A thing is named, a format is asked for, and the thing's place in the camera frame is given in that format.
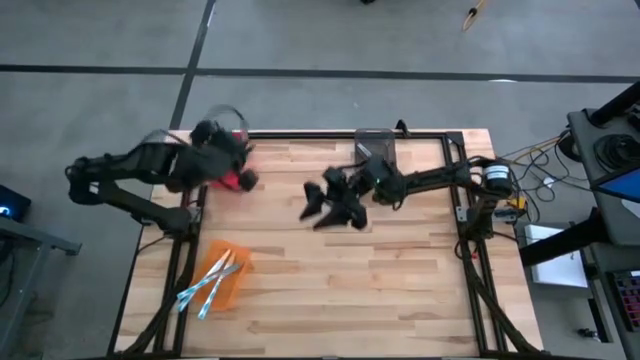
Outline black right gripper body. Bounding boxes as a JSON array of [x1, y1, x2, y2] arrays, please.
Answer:
[[323, 157, 406, 206]]

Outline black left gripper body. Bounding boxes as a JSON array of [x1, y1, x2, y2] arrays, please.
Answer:
[[192, 122, 250, 186]]

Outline blue-patterned knife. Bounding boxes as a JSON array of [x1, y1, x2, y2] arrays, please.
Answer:
[[178, 262, 242, 310]]

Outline orange translucent plastic bin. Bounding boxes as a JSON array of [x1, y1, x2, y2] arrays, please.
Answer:
[[191, 238, 254, 312]]

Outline reddish pink plastic bin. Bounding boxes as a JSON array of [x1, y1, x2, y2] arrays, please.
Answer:
[[209, 130, 254, 192]]

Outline grey translucent plastic bin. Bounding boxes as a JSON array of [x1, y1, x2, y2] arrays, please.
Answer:
[[353, 127, 399, 169]]

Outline black support bar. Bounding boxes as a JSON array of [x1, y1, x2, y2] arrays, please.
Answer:
[[519, 207, 609, 267]]

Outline grey side desk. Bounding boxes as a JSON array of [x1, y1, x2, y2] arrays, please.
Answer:
[[0, 214, 83, 359]]

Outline white box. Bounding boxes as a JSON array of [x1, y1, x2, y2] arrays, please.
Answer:
[[523, 223, 590, 290]]

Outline grey equipment cart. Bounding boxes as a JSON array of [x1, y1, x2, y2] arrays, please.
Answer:
[[566, 79, 640, 247]]

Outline black device with blue light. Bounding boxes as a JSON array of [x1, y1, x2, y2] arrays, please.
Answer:
[[0, 183, 33, 224]]

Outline blue flat panel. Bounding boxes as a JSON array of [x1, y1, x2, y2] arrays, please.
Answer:
[[597, 167, 640, 221]]

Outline black keyboard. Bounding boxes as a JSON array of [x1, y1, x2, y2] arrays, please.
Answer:
[[612, 268, 640, 332]]

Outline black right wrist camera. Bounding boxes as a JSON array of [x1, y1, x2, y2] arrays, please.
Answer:
[[349, 202, 370, 231]]

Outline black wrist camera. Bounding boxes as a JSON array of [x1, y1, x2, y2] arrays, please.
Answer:
[[349, 202, 370, 231], [238, 169, 260, 193]]

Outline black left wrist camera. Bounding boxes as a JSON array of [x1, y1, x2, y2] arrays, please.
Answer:
[[238, 169, 260, 193]]

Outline black left camera cable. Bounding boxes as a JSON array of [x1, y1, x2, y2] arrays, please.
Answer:
[[203, 103, 250, 132]]

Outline black aluminium table frame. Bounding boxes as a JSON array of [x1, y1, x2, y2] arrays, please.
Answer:
[[107, 118, 544, 360]]

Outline loose cable bundle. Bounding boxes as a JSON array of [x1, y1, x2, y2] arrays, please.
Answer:
[[497, 132, 574, 211]]

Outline coiled black cable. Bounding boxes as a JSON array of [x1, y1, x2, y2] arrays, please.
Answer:
[[593, 133, 640, 175]]

